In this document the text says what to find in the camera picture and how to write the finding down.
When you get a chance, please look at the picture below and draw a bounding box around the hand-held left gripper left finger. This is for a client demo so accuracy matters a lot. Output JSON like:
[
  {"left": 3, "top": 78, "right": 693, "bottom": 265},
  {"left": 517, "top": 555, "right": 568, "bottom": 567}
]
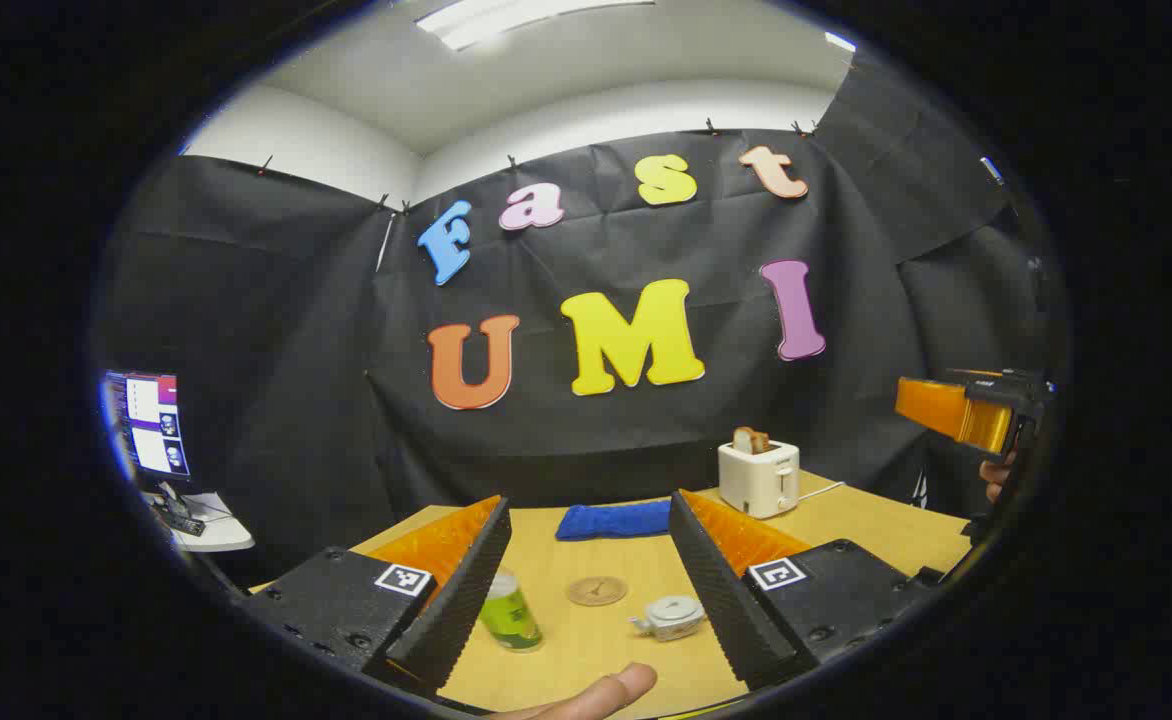
[{"left": 241, "top": 494, "right": 513, "bottom": 701}]

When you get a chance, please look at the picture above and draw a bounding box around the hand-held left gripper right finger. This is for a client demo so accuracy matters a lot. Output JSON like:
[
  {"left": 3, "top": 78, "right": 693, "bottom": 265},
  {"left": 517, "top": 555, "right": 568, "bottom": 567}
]
[{"left": 667, "top": 489, "right": 939, "bottom": 693}]

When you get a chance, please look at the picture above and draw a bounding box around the green label water bottle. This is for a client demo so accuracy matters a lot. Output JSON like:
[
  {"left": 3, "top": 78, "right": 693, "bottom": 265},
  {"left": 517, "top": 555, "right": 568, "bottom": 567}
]
[{"left": 477, "top": 568, "right": 545, "bottom": 654}]

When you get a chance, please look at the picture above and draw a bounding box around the round cork coaster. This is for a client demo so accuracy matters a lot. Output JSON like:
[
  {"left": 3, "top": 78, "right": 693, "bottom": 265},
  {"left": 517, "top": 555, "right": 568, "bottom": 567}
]
[{"left": 566, "top": 575, "right": 629, "bottom": 607}]

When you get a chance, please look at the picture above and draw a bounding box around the white toaster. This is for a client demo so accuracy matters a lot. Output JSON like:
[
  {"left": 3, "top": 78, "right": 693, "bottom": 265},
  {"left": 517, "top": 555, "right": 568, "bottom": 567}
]
[{"left": 717, "top": 440, "right": 801, "bottom": 520}]

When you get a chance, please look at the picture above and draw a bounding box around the blue towel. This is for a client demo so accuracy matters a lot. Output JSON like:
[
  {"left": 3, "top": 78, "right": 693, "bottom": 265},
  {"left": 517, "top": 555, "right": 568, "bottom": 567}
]
[{"left": 555, "top": 500, "right": 673, "bottom": 542}]

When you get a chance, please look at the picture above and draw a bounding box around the white side table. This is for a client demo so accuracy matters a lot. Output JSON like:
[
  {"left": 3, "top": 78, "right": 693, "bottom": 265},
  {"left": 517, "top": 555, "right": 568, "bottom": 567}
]
[{"left": 144, "top": 489, "right": 256, "bottom": 554}]

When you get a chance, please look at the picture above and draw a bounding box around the black backdrop cloth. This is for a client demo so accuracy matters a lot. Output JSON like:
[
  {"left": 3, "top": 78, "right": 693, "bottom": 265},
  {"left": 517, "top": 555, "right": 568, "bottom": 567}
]
[{"left": 94, "top": 50, "right": 1059, "bottom": 593}]

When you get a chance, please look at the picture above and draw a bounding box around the black keyboard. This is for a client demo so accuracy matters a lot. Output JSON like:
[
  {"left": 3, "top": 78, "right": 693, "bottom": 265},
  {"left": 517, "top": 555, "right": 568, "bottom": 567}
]
[{"left": 151, "top": 504, "right": 208, "bottom": 539}]

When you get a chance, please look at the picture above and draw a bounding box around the computer monitor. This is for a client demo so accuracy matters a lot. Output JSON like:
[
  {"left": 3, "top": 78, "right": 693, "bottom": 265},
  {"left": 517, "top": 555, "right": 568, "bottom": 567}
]
[{"left": 103, "top": 370, "right": 193, "bottom": 483}]

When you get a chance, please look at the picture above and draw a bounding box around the ceiling light panel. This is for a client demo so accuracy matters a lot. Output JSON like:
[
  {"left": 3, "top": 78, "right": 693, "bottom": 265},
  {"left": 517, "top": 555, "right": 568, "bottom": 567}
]
[{"left": 414, "top": 0, "right": 659, "bottom": 53}]

